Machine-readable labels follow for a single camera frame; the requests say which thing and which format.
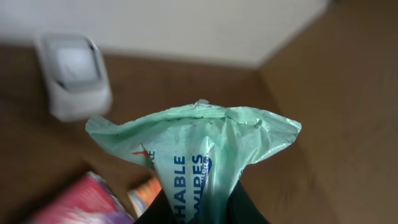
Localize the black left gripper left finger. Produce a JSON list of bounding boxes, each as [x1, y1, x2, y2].
[[134, 190, 177, 224]]

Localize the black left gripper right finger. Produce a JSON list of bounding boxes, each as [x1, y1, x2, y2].
[[226, 182, 270, 224]]

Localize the small orange box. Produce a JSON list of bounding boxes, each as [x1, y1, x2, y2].
[[127, 177, 162, 218]]

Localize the red purple snack bag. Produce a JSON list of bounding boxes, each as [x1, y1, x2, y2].
[[27, 171, 134, 224]]

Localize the mint green wipes pack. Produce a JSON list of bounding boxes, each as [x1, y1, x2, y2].
[[85, 100, 302, 223]]

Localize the white barcode scanner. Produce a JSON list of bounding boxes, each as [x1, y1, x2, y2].
[[35, 32, 113, 122]]

